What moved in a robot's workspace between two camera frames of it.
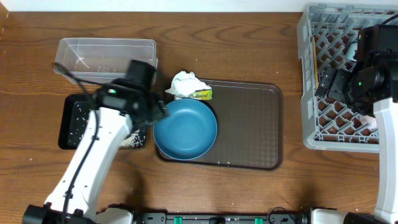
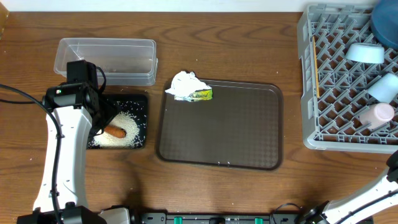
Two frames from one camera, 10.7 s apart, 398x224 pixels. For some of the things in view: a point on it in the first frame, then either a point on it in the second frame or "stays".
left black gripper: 159,109 -> 110,108
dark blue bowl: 188,132 -> 384,20
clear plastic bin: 102,60 stays
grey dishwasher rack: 326,37 stays
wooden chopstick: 315,63 stays
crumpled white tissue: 184,83 stays
